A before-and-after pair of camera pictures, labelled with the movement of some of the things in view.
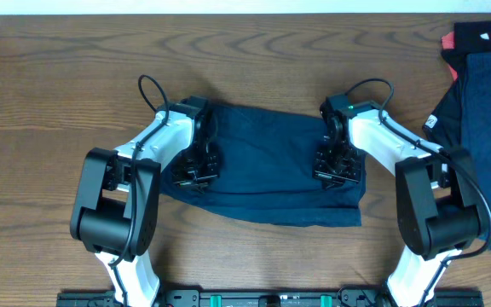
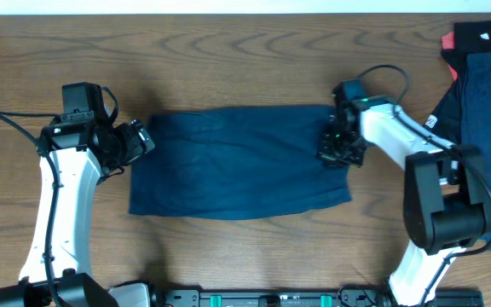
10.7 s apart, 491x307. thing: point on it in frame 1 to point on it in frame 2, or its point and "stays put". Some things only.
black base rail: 291,297 stays put
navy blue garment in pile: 490,115 stays put
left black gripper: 183,180 to 135,148
